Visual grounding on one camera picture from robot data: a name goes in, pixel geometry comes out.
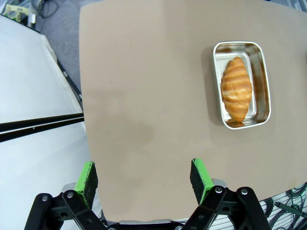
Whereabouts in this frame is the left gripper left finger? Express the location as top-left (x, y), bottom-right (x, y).
top-left (24, 161), bottom-right (108, 230)

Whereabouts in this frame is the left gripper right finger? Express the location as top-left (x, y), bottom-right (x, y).
top-left (184, 157), bottom-right (272, 230)

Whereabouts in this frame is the golden croissant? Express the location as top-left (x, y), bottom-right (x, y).
top-left (220, 56), bottom-right (253, 122)

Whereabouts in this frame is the rectangular steel container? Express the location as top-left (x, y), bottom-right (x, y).
top-left (211, 41), bottom-right (272, 130)

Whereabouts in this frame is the black metal bar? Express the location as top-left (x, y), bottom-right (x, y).
top-left (0, 121), bottom-right (85, 143)
top-left (0, 114), bottom-right (84, 131)

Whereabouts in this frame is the white side panel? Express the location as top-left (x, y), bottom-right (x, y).
top-left (0, 14), bottom-right (104, 230)

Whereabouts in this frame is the yellow packaging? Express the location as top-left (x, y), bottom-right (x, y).
top-left (4, 2), bottom-right (31, 21)

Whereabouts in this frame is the floor cable bundle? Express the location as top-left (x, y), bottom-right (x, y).
top-left (260, 182), bottom-right (307, 230)

